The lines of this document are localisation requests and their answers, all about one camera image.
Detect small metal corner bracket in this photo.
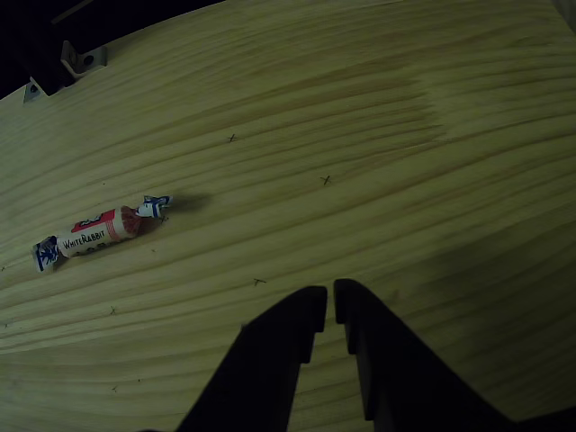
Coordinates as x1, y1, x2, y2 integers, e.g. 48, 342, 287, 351
22, 76, 51, 104
60, 40, 109, 82

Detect White Rabbit candy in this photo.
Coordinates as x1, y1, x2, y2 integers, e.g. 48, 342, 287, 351
31, 194, 175, 274

